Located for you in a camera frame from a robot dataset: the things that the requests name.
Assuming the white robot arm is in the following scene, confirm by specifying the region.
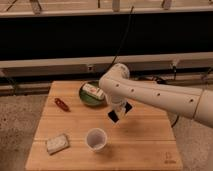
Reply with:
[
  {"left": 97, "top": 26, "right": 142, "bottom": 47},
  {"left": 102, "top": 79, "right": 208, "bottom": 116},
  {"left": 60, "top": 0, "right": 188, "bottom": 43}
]
[{"left": 99, "top": 63, "right": 213, "bottom": 128}]

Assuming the white tube with label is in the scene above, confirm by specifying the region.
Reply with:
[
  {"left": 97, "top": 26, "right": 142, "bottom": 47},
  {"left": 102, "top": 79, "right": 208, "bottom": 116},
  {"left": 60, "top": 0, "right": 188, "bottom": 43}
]
[{"left": 83, "top": 83, "right": 104, "bottom": 100}]

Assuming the green round plate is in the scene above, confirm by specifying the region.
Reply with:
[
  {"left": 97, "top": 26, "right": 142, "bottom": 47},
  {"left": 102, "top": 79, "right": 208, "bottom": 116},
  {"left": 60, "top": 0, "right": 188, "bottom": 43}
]
[{"left": 79, "top": 81, "right": 105, "bottom": 107}]

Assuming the grey white sponge block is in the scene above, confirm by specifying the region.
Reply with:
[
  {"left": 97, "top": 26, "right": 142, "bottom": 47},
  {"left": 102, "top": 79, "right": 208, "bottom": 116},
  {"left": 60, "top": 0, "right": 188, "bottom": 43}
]
[{"left": 46, "top": 134, "right": 70, "bottom": 155}]

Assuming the black hanging cable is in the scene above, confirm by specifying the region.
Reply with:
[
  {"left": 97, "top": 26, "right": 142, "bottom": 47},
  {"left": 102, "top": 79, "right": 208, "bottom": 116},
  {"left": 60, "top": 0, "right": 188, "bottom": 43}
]
[{"left": 102, "top": 5, "right": 135, "bottom": 74}]

